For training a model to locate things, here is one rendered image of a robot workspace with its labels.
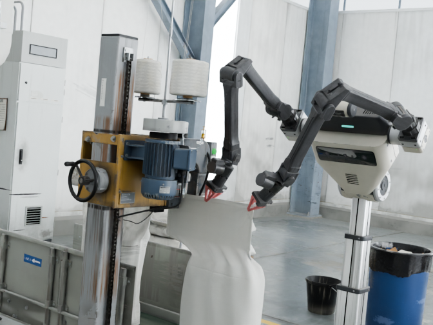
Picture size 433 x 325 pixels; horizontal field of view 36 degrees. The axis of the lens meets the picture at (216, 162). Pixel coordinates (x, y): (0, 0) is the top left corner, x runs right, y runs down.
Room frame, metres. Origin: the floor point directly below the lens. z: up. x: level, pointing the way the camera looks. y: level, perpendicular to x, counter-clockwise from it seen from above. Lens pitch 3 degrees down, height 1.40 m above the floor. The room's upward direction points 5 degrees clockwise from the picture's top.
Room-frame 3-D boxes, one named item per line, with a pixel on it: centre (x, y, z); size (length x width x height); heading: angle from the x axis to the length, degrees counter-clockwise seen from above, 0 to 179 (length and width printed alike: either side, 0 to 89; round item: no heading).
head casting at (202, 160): (3.28, 0.23, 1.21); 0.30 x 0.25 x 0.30; 52
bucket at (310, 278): (5.34, -0.95, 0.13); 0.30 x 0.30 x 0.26
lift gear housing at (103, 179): (2.83, 0.50, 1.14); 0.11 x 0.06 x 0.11; 52
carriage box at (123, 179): (2.99, 0.41, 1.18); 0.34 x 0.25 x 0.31; 142
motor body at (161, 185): (2.82, 0.23, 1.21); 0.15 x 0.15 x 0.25
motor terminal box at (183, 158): (2.80, 0.13, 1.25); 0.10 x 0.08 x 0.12; 167
